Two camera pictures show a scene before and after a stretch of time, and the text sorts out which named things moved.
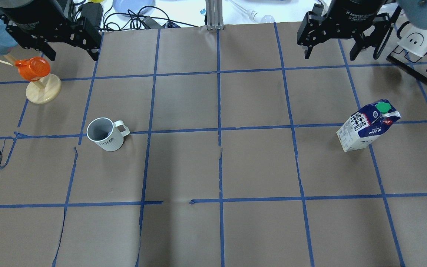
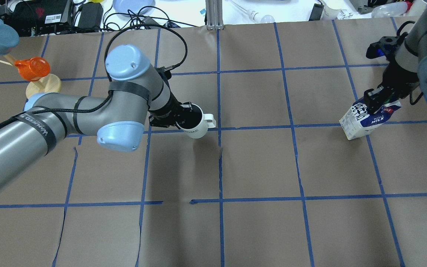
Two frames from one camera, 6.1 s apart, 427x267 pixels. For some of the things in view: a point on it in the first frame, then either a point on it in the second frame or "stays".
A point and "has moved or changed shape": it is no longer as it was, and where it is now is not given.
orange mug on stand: [33, 68] stays
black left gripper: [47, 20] to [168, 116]
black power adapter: [93, 11] stays
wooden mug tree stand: [40, 91] stays
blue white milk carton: [366, 125] has moved or changed shape
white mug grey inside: [105, 134] has moved or changed shape
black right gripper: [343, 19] to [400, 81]
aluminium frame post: [214, 15] stays
